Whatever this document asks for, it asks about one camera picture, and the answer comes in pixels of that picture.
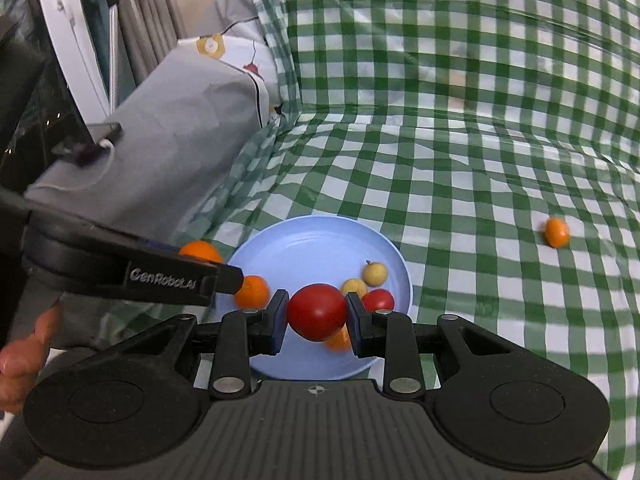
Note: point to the printed white pillow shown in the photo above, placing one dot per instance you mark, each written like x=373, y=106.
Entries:
x=235, y=55

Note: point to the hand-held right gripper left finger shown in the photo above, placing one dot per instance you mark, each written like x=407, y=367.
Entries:
x=277, y=322

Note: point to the grey sofa cover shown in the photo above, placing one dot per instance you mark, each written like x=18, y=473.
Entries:
x=175, y=125

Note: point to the grey curtain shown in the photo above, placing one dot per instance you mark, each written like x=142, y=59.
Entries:
x=150, y=10

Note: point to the black smartphone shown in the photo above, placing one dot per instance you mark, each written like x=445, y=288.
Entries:
x=102, y=134

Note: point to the small orange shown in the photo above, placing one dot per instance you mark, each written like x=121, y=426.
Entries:
x=255, y=292
x=557, y=231
x=200, y=251
x=340, y=342

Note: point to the white round frame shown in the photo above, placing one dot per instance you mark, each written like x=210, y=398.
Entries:
x=65, y=35

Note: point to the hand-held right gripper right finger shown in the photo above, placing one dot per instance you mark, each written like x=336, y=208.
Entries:
x=356, y=325

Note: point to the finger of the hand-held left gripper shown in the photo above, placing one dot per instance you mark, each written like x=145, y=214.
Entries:
x=165, y=246
x=230, y=280

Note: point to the red tomato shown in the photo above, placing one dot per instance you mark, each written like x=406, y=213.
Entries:
x=380, y=299
x=317, y=310

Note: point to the blue plate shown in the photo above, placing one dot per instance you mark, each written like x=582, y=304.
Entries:
x=310, y=250

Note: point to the yellow longan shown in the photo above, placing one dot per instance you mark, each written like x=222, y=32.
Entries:
x=354, y=287
x=376, y=273

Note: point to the person's left hand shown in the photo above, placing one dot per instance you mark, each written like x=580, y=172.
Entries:
x=22, y=365

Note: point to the green checked cloth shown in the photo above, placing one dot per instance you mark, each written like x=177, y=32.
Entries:
x=450, y=160

